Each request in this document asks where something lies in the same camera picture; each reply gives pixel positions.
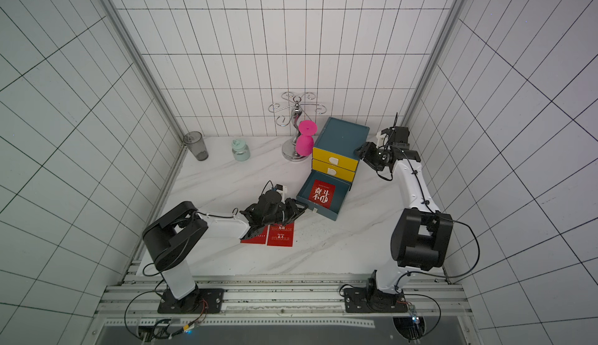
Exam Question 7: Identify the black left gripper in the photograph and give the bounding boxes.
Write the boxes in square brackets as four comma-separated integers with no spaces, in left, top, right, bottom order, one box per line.
[265,198,309,227]

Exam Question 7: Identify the red postcard large characters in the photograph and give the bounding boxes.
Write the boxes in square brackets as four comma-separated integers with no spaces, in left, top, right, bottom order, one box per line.
[308,179,336,209]

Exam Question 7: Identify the teal bottom drawer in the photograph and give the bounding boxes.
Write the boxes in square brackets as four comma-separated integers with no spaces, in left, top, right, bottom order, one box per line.
[296,170,352,221]

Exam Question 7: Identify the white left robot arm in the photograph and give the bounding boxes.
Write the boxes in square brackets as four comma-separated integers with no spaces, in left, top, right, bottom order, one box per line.
[142,188,308,301]

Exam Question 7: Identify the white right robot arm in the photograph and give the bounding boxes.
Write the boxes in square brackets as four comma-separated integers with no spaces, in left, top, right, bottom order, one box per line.
[355,128,453,294]

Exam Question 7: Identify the teal drawer cabinet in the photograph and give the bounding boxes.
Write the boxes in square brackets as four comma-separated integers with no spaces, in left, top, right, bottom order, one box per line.
[313,117,370,164]

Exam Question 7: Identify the pink silicone goblet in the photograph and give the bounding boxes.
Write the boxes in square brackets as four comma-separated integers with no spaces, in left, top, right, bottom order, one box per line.
[295,120,318,156]

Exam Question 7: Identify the mint green jar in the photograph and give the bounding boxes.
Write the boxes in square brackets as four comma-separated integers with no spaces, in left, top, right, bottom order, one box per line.
[231,139,251,161]

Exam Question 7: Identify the chrome cup holder stand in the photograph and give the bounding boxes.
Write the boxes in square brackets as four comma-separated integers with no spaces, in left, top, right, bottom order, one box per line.
[267,91,327,163]

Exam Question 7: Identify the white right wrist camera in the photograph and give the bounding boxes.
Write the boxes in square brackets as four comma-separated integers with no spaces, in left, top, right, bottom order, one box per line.
[376,127,396,147]

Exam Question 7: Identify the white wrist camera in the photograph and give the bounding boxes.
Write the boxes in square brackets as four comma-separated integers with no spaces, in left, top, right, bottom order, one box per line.
[273,184,287,201]
[376,127,396,147]

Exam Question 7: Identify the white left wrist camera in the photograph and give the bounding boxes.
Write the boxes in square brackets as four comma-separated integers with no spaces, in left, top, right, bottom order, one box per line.
[273,184,287,201]

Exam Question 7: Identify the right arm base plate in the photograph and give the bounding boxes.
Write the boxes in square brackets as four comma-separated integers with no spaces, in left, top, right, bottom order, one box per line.
[339,284,409,314]

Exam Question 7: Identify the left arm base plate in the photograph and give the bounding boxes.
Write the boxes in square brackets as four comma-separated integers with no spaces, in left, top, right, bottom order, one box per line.
[157,288,225,315]

